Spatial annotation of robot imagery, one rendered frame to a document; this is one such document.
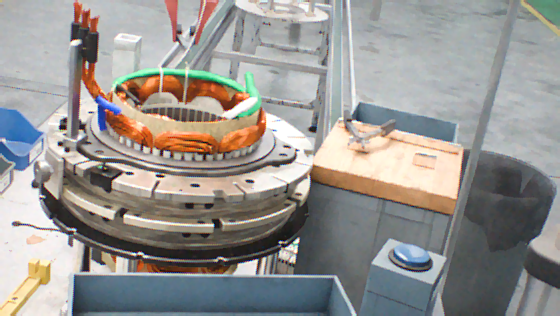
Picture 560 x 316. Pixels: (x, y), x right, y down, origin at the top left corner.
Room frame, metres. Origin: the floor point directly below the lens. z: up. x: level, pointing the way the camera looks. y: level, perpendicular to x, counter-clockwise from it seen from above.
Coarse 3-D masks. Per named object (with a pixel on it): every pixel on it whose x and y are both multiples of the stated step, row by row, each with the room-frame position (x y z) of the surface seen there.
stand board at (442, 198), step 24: (336, 144) 0.98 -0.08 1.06; (384, 144) 1.01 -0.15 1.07; (408, 144) 1.03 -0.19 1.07; (312, 168) 0.90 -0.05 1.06; (336, 168) 0.90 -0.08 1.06; (360, 168) 0.91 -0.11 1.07; (384, 168) 0.92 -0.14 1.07; (408, 168) 0.94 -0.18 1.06; (456, 168) 0.97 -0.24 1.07; (384, 192) 0.88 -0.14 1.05; (408, 192) 0.88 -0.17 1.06; (432, 192) 0.87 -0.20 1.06; (456, 192) 0.88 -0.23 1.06
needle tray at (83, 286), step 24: (72, 288) 0.54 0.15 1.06; (96, 288) 0.57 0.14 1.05; (120, 288) 0.58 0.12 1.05; (144, 288) 0.58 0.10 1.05; (168, 288) 0.59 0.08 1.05; (192, 288) 0.59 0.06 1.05; (216, 288) 0.60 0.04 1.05; (240, 288) 0.61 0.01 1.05; (264, 288) 0.61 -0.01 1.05; (288, 288) 0.62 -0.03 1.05; (312, 288) 0.63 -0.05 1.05; (336, 288) 0.62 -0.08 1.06; (72, 312) 0.52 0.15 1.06; (96, 312) 0.57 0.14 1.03; (120, 312) 0.58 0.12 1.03; (144, 312) 0.58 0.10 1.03; (168, 312) 0.59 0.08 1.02; (192, 312) 0.60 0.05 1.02; (216, 312) 0.60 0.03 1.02; (240, 312) 0.61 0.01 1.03; (264, 312) 0.61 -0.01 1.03; (288, 312) 0.62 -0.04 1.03; (312, 312) 0.63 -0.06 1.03; (336, 312) 0.61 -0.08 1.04
